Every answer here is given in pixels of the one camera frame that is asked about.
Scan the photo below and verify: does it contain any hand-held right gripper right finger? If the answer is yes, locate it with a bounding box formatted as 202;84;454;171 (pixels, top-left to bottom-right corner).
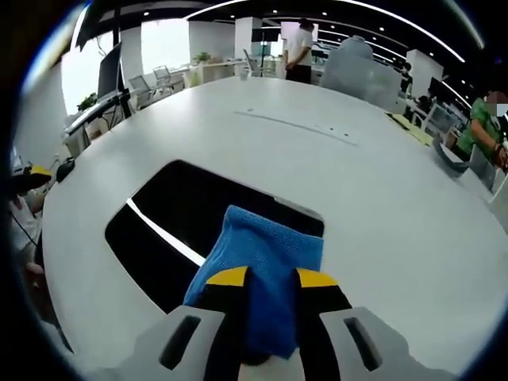
295;267;458;381

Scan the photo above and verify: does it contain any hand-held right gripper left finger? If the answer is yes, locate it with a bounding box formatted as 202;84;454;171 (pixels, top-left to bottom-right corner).
118;266;250;381

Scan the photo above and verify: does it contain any blue cleaning cloth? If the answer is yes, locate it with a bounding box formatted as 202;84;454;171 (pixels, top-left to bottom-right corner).
183;205;326;360

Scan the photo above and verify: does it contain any black tablet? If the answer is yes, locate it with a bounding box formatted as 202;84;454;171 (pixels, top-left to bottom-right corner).
104;160;325;314

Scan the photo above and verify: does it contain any person's right hand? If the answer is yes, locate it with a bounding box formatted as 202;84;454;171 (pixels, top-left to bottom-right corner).
237;355;306;381

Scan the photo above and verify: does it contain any black rounded object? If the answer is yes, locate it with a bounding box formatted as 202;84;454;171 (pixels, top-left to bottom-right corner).
55;156;76;183

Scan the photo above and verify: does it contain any white side desk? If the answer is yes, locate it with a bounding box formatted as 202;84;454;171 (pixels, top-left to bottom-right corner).
65;93;132;137

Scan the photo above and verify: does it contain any black computer monitor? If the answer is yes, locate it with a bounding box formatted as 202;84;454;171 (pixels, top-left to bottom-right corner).
97;41;124;100

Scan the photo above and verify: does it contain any black hanging screen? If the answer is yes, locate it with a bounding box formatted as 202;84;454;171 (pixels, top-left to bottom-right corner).
77;7;120;45

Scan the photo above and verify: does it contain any grey curved visor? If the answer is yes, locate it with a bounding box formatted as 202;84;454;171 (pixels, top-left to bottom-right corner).
431;136;472;180

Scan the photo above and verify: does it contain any white low cabinet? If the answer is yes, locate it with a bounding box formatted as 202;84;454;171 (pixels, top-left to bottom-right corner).
189;61;236;87

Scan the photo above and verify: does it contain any yellow paper sheet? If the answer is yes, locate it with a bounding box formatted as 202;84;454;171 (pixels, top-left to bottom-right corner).
383;111;433;148

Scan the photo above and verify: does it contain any grey upright board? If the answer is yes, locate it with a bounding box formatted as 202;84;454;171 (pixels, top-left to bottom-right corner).
469;146;508;206

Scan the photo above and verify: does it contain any white mesh office chair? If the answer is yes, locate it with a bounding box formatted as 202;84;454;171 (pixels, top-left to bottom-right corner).
412;102;457;136

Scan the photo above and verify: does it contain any grey frosted partition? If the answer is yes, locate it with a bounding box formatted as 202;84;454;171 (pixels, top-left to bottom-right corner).
320;51;402;114

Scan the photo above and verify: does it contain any large display screen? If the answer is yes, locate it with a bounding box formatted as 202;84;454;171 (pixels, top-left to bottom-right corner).
280;21;318;43

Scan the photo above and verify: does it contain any curved ceiling light strip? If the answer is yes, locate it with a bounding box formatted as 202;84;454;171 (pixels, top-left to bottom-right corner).
186;0;485;51

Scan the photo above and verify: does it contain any table cable slot cover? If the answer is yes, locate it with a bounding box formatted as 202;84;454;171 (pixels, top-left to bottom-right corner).
233;109;361;148

